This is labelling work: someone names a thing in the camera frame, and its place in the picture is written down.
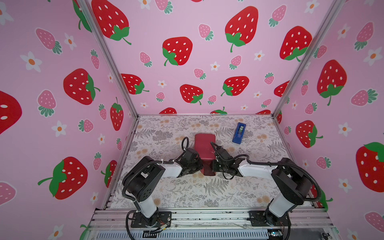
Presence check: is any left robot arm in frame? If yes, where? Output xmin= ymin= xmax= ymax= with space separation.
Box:
xmin=122 ymin=148 xmax=203 ymax=220

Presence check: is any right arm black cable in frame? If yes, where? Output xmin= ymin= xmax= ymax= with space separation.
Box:
xmin=209 ymin=141 xmax=322 ymax=202

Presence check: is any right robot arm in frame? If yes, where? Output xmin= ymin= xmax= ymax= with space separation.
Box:
xmin=211 ymin=143 xmax=314 ymax=226

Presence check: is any floral table mat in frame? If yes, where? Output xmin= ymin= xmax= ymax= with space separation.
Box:
xmin=122 ymin=115 xmax=288 ymax=208

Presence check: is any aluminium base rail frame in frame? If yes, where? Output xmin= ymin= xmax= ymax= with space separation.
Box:
xmin=83 ymin=208 xmax=341 ymax=240

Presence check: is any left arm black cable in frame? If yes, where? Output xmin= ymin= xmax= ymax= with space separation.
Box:
xmin=121 ymin=136 xmax=190 ymax=202

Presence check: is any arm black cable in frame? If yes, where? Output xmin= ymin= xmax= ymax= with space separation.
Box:
xmin=121 ymin=136 xmax=190 ymax=202
xmin=209 ymin=141 xmax=322 ymax=202

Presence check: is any maroon wrapping paper sheet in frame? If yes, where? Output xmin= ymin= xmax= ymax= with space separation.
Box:
xmin=195 ymin=133 xmax=216 ymax=176

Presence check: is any blue tape dispenser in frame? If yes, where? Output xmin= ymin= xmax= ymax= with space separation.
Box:
xmin=232 ymin=123 xmax=246 ymax=144

